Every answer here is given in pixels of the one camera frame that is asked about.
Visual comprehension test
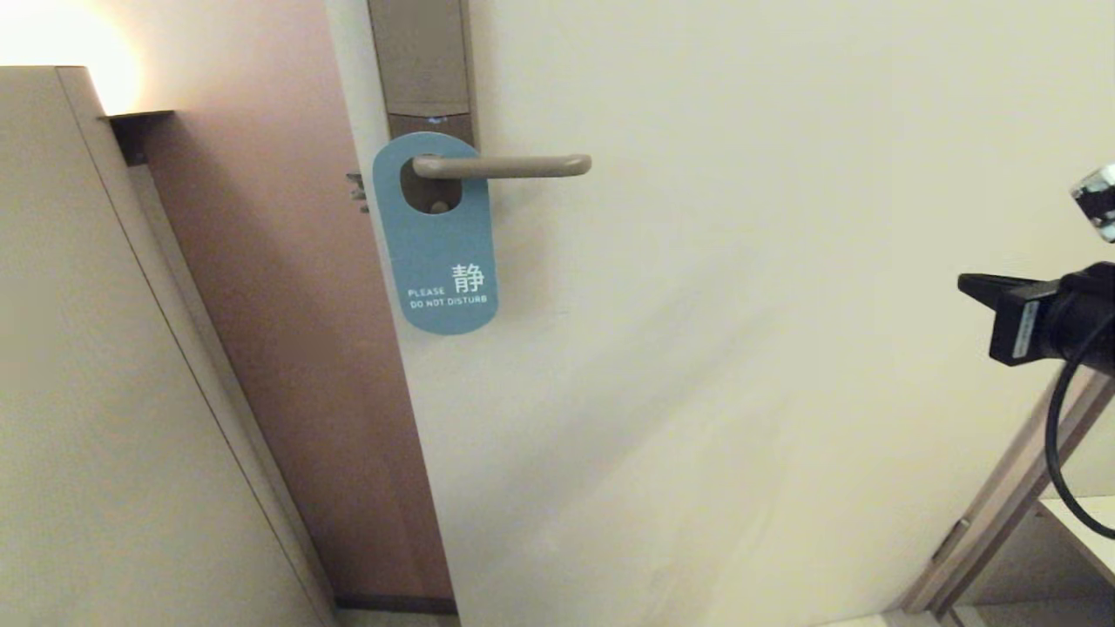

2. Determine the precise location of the blue do-not-disturb door sign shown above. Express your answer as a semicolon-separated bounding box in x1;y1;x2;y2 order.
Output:
372;131;499;336

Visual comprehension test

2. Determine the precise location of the white door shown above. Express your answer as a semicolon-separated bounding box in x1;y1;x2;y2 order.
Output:
327;0;1115;627

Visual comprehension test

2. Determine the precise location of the brown door lock plate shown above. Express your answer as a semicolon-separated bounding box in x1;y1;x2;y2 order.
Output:
366;0;482;215

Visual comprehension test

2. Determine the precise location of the dark baseboard strip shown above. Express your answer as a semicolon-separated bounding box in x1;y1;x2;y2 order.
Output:
335;595;456;613

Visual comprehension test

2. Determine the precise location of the black right camera bracket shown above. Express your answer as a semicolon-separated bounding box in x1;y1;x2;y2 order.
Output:
1058;261;1115;301

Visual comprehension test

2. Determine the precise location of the thin black right gripper cable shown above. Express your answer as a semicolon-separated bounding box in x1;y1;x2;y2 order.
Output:
1045;327;1115;539

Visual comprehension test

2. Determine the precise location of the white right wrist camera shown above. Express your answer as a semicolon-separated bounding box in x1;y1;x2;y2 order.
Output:
1071;164;1115;245

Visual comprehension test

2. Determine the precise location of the brown closet door frame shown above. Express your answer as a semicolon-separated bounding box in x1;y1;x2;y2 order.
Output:
902;366;1115;621

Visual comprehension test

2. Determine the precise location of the brown frame hinge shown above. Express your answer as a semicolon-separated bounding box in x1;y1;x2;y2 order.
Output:
930;518;970;563

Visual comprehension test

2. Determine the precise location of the beige metal door handle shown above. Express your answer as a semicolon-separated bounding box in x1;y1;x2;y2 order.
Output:
412;154;593;180

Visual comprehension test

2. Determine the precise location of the dark wall lamp bracket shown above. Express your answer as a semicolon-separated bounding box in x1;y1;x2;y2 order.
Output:
100;111;177;166

